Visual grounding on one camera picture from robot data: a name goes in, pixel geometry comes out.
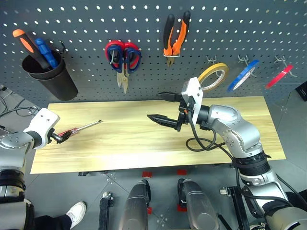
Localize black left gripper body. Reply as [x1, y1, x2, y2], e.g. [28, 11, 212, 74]
[47, 128, 61, 144]

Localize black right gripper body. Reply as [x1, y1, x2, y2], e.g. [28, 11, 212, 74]
[176, 94, 195, 132]

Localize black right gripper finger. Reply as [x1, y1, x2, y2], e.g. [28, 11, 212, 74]
[156, 92, 182, 104]
[146, 114, 179, 131]

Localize red handled screwdriver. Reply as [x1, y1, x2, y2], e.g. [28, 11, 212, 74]
[58, 120, 104, 140]

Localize dark blue handled scissors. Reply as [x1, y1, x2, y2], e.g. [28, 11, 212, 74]
[106, 45, 141, 94]

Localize orange and black pliers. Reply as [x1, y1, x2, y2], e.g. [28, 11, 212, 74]
[163, 10, 191, 68]

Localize red tape roll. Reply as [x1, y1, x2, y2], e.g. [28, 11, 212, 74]
[264, 64, 294, 90]

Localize dark perforated pegboard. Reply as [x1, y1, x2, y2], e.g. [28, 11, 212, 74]
[0, 0, 307, 109]

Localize yellow tape roll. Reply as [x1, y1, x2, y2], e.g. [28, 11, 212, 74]
[197, 62, 230, 92]

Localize black plastic holder cup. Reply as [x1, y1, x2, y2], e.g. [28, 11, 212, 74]
[22, 50, 79, 102]

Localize silver scissors hook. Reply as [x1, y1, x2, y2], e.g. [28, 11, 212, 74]
[108, 39, 116, 66]

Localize white sneaker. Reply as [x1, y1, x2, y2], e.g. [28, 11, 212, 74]
[65, 201, 87, 229]

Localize blue tape roll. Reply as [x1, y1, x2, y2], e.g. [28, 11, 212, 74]
[226, 59, 260, 93]

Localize dark trouser leg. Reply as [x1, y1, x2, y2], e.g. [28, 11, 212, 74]
[34, 214, 73, 230]

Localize dark rounded shape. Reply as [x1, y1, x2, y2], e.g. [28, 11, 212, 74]
[177, 178, 220, 230]
[118, 179, 152, 230]

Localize orange and black screwdriver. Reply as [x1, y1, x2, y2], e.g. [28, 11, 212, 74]
[12, 29, 52, 70]

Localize black box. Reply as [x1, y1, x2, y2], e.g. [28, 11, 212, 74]
[295, 81, 307, 102]

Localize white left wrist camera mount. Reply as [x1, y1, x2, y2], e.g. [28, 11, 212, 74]
[23, 107, 60, 150]

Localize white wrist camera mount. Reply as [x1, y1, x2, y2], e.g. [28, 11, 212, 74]
[23, 107, 60, 150]
[181, 77, 204, 121]

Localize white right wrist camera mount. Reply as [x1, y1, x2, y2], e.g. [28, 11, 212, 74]
[181, 77, 204, 121]

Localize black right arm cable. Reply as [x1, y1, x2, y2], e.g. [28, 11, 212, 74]
[186, 112, 241, 169]

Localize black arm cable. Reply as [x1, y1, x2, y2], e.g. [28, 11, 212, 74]
[186, 112, 241, 169]
[0, 106, 40, 118]

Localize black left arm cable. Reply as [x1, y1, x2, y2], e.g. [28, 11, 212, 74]
[0, 106, 40, 118]

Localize floor cable bundle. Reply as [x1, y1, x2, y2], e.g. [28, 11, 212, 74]
[0, 83, 15, 114]

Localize red handled scissors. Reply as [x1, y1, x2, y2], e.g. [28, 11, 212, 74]
[105, 40, 142, 94]

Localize blue handled screwdriver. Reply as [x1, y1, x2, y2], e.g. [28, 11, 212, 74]
[34, 38, 59, 69]

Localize black frame post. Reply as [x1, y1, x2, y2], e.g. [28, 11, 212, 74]
[98, 191, 114, 230]
[226, 186, 250, 230]

